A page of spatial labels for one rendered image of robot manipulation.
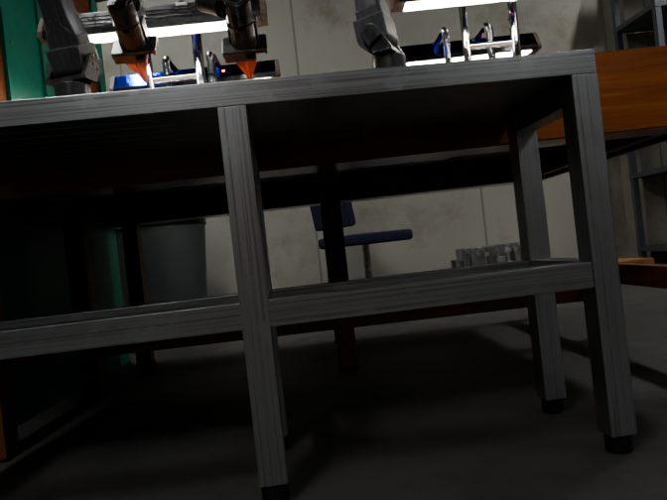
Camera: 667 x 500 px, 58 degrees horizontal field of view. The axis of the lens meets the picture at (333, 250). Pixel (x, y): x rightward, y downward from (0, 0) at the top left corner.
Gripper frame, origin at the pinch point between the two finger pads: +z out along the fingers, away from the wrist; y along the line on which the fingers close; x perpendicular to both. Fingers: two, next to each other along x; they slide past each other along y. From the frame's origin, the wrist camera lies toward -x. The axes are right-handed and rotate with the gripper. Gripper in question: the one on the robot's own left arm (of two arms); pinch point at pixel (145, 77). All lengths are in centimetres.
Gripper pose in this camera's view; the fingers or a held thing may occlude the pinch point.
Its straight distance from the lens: 159.7
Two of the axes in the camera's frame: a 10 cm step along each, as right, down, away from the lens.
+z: 0.6, 6.4, 7.6
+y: -9.9, 1.1, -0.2
